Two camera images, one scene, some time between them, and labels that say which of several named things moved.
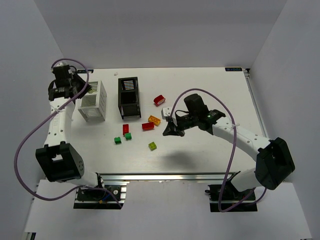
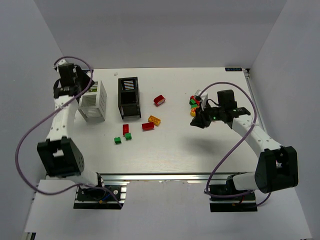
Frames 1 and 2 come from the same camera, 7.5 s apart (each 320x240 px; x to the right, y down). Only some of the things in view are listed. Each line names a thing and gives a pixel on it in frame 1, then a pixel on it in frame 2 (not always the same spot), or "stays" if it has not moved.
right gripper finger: (170, 130) → (200, 122)
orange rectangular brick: (155, 120) stays
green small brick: (128, 136) stays
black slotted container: (128, 97) stays
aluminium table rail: (163, 177) stays
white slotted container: (93, 105) stays
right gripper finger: (169, 119) → (201, 112)
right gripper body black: (177, 124) → (203, 117)
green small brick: (117, 140) stays
